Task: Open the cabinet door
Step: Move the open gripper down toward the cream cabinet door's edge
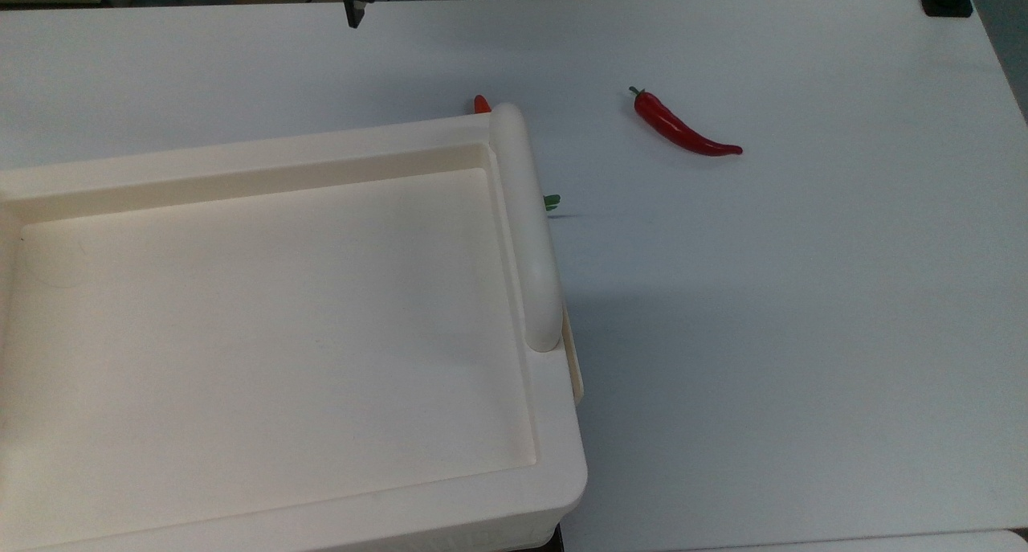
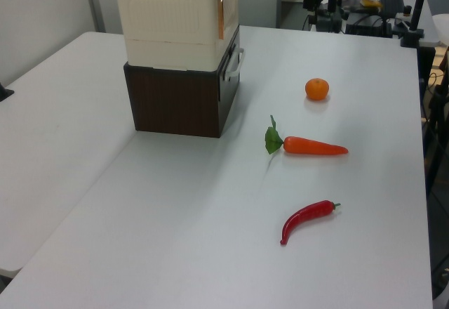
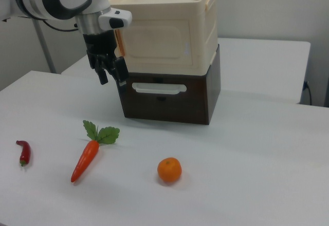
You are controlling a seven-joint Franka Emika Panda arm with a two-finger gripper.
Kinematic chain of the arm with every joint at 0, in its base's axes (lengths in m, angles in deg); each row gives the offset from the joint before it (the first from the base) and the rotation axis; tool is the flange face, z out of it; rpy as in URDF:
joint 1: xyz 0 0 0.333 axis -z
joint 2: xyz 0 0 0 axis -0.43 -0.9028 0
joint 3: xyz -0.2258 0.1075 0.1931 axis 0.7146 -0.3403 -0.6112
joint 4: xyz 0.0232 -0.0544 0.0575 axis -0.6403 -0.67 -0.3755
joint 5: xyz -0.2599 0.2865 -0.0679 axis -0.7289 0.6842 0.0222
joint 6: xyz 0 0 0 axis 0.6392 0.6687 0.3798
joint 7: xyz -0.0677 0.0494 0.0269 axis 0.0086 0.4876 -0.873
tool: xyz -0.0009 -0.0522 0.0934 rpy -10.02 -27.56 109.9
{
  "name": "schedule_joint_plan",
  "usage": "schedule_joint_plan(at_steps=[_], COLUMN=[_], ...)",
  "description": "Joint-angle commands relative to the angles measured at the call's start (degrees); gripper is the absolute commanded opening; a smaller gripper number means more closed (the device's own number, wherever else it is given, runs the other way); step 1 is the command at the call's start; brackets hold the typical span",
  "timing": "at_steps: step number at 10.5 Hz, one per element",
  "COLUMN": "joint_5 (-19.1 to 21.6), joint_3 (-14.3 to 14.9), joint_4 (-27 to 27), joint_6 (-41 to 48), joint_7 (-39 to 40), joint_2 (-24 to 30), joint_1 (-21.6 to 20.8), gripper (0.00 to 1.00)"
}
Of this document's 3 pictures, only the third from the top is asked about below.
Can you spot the orange tangerine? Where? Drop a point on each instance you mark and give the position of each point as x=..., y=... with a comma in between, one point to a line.
x=169, y=169

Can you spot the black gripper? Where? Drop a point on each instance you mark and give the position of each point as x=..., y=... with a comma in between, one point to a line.
x=99, y=43

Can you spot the red chili pepper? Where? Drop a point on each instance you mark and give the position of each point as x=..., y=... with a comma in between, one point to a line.
x=25, y=152

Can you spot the dark brown drawer box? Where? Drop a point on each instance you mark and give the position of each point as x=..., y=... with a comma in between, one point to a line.
x=174, y=97

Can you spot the orange toy carrot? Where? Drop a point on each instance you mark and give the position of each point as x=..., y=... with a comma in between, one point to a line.
x=88, y=154

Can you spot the grey metal pole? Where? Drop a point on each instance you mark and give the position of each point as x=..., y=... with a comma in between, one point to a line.
x=45, y=46

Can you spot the cream cabinet door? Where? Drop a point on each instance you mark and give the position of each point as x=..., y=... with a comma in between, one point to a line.
x=156, y=45

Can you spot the cream plastic cabinet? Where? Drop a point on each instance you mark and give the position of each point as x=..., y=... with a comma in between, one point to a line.
x=169, y=28

